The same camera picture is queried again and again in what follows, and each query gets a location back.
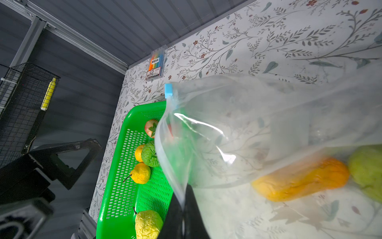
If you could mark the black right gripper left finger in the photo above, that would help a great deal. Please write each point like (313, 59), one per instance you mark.
(172, 228)

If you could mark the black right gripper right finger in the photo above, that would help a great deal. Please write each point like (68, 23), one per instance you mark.
(194, 227)

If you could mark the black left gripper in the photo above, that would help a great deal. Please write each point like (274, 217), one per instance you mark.
(25, 198)

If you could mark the yellow-green wrinkled pear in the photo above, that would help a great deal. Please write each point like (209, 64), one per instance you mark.
(148, 224)

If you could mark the green round fruit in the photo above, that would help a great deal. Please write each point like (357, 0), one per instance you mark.
(149, 155)

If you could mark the clear zip top bag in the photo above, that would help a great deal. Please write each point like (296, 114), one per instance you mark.
(231, 130)

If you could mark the orange carrot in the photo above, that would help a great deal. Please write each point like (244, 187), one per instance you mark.
(302, 179)

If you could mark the green guava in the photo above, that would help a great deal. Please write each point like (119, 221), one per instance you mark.
(365, 167)

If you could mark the yellow pear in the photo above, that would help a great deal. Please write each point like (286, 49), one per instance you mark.
(140, 174)

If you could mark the yellow tag on basket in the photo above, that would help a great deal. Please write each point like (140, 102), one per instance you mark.
(48, 95)

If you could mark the small yellow lemon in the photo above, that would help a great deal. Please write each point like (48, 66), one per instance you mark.
(138, 153)

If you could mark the red apple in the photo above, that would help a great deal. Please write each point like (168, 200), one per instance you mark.
(151, 125)

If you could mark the coloured marker pack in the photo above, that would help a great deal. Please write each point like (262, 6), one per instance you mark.
(157, 63)

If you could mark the black wire basket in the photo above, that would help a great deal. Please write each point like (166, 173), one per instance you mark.
(22, 92)

